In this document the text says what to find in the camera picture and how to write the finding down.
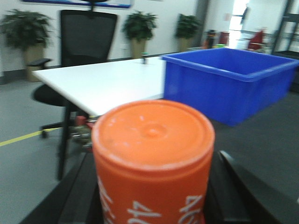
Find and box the white table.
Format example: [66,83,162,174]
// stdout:
[33,56,165,180]

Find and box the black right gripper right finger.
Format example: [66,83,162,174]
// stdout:
[205,151,299,224]

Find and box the potted plant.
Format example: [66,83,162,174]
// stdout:
[175,14,201,52]
[122,11,157,59]
[0,9,52,82]

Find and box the orange cylindrical capacitor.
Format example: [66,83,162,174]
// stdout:
[92,100,215,224]

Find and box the right potted plant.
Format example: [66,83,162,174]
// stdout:
[175,14,201,52]

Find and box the blue plastic crate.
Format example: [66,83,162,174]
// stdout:
[162,48,299,126]

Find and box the black conveyor belt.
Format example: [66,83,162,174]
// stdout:
[211,92,299,203]

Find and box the black office chair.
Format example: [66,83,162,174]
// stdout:
[32,10,118,138]

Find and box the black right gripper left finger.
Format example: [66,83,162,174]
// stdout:
[21,153,103,224]

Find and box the middle potted plant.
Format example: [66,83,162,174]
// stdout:
[122,11,157,59]

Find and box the left potted plant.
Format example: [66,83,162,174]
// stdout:
[0,9,52,82]

